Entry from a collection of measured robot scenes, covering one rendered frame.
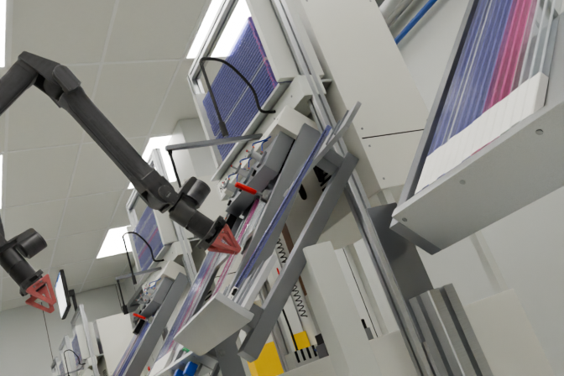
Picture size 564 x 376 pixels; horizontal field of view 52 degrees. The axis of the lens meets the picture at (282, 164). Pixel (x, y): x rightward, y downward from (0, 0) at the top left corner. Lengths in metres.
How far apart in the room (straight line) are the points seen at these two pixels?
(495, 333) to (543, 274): 1.35
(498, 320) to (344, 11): 1.09
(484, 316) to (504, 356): 0.11
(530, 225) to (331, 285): 2.06
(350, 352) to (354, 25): 1.23
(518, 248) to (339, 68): 1.62
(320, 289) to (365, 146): 0.74
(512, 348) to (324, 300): 0.83
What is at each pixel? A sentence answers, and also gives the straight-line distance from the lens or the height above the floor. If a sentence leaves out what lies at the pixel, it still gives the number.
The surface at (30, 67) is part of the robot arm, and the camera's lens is 1.54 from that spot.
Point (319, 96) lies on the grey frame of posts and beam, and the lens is 1.73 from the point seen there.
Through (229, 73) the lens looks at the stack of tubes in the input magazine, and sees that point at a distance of 2.05.
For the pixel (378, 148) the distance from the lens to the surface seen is 1.78.
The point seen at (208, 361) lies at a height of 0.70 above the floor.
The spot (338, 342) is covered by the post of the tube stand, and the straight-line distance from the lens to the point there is 1.10.
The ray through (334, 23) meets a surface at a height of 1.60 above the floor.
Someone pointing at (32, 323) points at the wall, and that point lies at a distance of 10.33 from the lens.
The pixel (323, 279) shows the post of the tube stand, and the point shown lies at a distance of 1.11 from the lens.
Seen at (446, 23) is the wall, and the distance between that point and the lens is 3.31.
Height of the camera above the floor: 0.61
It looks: 19 degrees up
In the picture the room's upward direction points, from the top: 20 degrees counter-clockwise
